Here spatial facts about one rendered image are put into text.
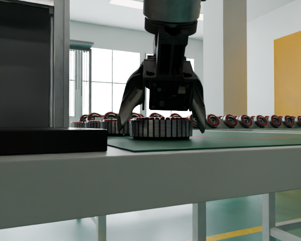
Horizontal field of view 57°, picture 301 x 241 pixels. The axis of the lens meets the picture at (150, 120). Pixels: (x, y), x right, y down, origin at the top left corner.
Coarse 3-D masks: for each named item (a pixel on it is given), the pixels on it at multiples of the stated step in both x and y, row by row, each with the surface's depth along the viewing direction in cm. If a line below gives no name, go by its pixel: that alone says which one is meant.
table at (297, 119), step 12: (84, 120) 214; (216, 120) 209; (228, 120) 214; (240, 120) 219; (264, 120) 227; (276, 120) 234; (288, 120) 241; (300, 120) 247; (96, 228) 167; (96, 240) 167
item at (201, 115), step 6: (198, 102) 46; (192, 108) 47; (198, 108) 46; (204, 108) 47; (192, 114) 48; (198, 114) 44; (204, 114) 47; (198, 120) 48; (204, 120) 46; (198, 126) 49; (204, 126) 44
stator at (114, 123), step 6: (108, 120) 63; (114, 120) 62; (102, 126) 64; (108, 126) 62; (114, 126) 62; (126, 126) 62; (108, 132) 62; (114, 132) 62; (120, 132) 62; (126, 132) 62
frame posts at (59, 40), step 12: (60, 0) 56; (60, 12) 56; (60, 24) 56; (60, 36) 56; (60, 48) 56; (60, 60) 56; (60, 72) 56; (60, 84) 56; (60, 96) 56; (60, 108) 56; (60, 120) 56
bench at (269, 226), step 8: (264, 200) 158; (272, 200) 156; (264, 208) 158; (272, 208) 156; (264, 216) 158; (272, 216) 156; (264, 224) 158; (272, 224) 156; (280, 224) 161; (288, 224) 162; (296, 224) 164; (264, 232) 158; (272, 232) 153; (280, 232) 149; (264, 240) 158; (272, 240) 156; (280, 240) 148; (288, 240) 144; (296, 240) 140
